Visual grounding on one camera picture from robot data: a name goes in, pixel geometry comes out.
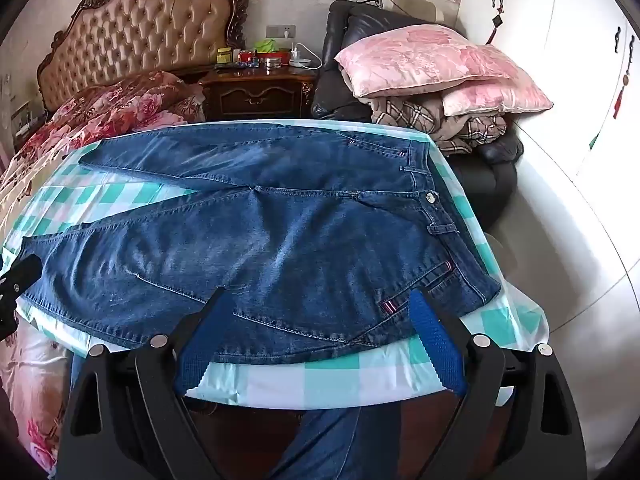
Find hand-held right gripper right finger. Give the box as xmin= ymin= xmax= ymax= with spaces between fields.
xmin=406 ymin=289 xmax=589 ymax=480

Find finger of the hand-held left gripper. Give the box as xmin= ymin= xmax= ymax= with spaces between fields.
xmin=0 ymin=254 xmax=44 ymax=337

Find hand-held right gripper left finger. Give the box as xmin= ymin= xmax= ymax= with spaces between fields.
xmin=57 ymin=287 xmax=238 ymax=480

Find blue denim pants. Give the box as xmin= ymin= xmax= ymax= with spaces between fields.
xmin=17 ymin=125 xmax=502 ymax=366

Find pink floral bedsheet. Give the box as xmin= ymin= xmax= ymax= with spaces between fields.
xmin=0 ymin=305 xmax=71 ymax=476

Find green white checked tablecloth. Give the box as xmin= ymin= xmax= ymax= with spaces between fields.
xmin=0 ymin=119 xmax=551 ymax=411

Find person's leg in jeans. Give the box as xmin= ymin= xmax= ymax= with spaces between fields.
xmin=267 ymin=404 xmax=406 ymax=480

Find red floral blanket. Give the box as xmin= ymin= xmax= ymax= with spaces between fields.
xmin=15 ymin=71 xmax=207 ymax=171

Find brown plaid blanket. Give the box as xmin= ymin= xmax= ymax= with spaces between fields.
xmin=370 ymin=95 xmax=508 ymax=155

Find small pink pillow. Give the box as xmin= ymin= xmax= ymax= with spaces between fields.
xmin=441 ymin=77 xmax=555 ymax=117

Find dark wooden nightstand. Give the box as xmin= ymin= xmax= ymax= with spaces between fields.
xmin=197 ymin=62 xmax=318 ymax=122

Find white wardrobe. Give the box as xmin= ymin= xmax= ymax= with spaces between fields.
xmin=457 ymin=0 xmax=640 ymax=471

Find black bag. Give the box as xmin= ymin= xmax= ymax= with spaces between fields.
xmin=310 ymin=0 xmax=525 ymax=231

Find large pink pillow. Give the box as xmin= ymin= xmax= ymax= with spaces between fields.
xmin=334 ymin=24 xmax=531 ymax=98

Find tufted leather carved headboard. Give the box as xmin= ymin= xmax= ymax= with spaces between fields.
xmin=36 ymin=0 xmax=251 ymax=111

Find beige board behind armchair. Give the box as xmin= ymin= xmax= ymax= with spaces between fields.
xmin=392 ymin=0 xmax=446 ymax=25

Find white charger with cable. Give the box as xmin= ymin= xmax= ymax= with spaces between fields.
xmin=289 ymin=42 xmax=323 ymax=70

